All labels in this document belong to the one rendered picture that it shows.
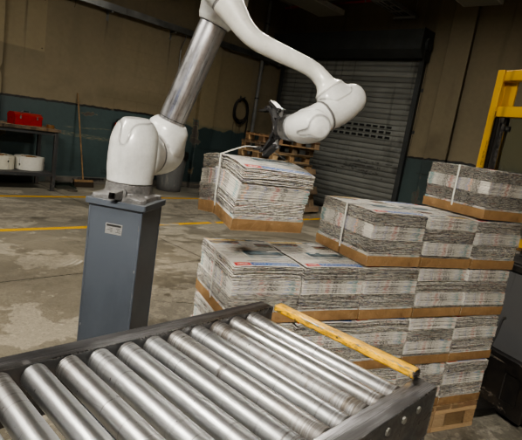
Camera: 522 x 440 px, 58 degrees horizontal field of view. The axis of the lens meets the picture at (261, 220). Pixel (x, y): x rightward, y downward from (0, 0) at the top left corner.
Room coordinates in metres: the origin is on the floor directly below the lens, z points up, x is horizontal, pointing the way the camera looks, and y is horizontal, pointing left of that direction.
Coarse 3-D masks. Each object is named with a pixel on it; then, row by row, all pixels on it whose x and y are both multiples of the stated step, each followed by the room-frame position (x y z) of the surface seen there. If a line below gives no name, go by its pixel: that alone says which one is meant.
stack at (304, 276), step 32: (224, 256) 1.68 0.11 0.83; (256, 256) 1.75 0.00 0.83; (288, 256) 1.85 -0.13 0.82; (320, 256) 1.91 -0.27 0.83; (224, 288) 1.64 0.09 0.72; (256, 288) 1.62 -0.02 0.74; (288, 288) 1.68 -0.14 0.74; (320, 288) 1.76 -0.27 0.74; (352, 288) 1.83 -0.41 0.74; (384, 288) 1.90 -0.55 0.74; (416, 288) 1.98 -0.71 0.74; (448, 288) 2.06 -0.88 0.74; (320, 320) 1.78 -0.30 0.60; (352, 320) 1.85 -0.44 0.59; (384, 320) 1.90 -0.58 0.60; (416, 320) 1.99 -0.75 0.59; (448, 320) 2.07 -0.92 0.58; (352, 352) 1.85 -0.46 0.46; (416, 352) 2.00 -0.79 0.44
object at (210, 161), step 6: (204, 156) 1.89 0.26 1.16; (210, 156) 1.83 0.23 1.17; (216, 156) 1.78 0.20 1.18; (204, 162) 1.88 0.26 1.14; (210, 162) 1.83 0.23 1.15; (216, 162) 1.77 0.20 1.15; (204, 168) 1.88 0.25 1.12; (210, 168) 1.81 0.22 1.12; (216, 168) 1.76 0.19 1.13; (204, 174) 1.86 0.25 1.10; (210, 174) 1.80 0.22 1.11; (204, 180) 1.86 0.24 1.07; (210, 180) 1.80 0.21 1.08; (204, 186) 1.84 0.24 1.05; (210, 186) 1.78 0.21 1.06; (204, 192) 1.83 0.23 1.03; (210, 192) 1.77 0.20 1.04; (204, 198) 1.83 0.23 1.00; (210, 198) 1.78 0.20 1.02; (204, 210) 1.84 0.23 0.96
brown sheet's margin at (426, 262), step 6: (420, 258) 1.97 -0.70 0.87; (426, 258) 1.98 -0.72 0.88; (432, 258) 1.99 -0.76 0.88; (438, 258) 2.00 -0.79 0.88; (444, 258) 2.02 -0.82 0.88; (450, 258) 2.04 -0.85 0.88; (420, 264) 1.97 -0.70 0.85; (426, 264) 1.98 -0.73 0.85; (432, 264) 1.99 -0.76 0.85; (438, 264) 2.01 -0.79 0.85; (444, 264) 2.03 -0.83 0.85; (450, 264) 2.04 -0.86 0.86; (456, 264) 2.05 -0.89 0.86; (462, 264) 2.07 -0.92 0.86; (468, 264) 2.09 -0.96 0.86
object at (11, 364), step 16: (256, 304) 1.31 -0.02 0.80; (176, 320) 1.11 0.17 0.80; (192, 320) 1.12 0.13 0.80; (208, 320) 1.14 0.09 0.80; (224, 320) 1.17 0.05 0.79; (112, 336) 0.97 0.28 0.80; (128, 336) 0.98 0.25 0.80; (144, 336) 0.99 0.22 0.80; (160, 336) 1.02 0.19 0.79; (32, 352) 0.85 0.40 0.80; (48, 352) 0.86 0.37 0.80; (64, 352) 0.87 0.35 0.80; (80, 352) 0.88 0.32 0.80; (112, 352) 0.93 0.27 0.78; (0, 368) 0.78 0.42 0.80; (16, 368) 0.79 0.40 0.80; (48, 368) 0.83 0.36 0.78; (64, 384) 0.86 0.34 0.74; (32, 400) 0.82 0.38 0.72
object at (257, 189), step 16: (240, 160) 1.63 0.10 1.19; (256, 160) 1.72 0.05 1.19; (224, 176) 1.68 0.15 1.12; (240, 176) 1.58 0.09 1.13; (256, 176) 1.58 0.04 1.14; (272, 176) 1.61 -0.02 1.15; (288, 176) 1.64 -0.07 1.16; (304, 176) 1.67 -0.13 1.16; (224, 192) 1.66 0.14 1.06; (240, 192) 1.57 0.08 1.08; (256, 192) 1.60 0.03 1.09; (272, 192) 1.63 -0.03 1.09; (288, 192) 1.66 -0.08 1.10; (304, 192) 1.68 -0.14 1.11; (224, 208) 1.65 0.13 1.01; (240, 208) 1.58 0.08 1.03; (256, 208) 1.61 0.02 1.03; (272, 208) 1.64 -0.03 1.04; (288, 208) 1.67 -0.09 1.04; (304, 208) 1.70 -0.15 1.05
